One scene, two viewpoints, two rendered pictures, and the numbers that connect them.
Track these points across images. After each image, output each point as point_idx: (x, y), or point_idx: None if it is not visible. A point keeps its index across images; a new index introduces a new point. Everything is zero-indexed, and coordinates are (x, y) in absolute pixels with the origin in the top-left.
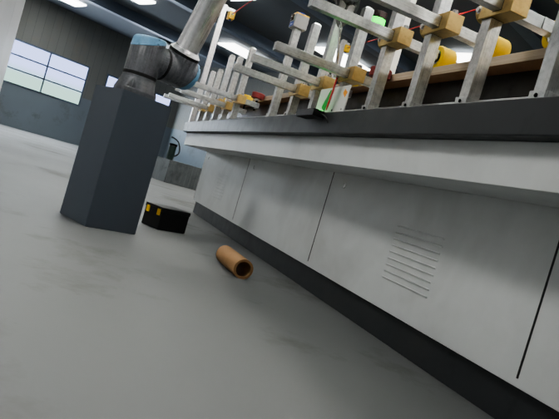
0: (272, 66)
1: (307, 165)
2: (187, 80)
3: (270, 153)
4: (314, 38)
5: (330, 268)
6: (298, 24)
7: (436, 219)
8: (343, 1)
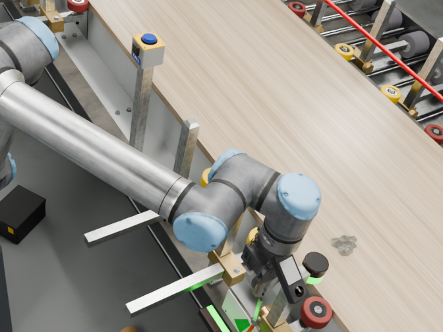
0: (158, 304)
1: None
2: (2, 188)
3: (149, 226)
4: (190, 144)
5: None
6: (149, 64)
7: None
8: (263, 283)
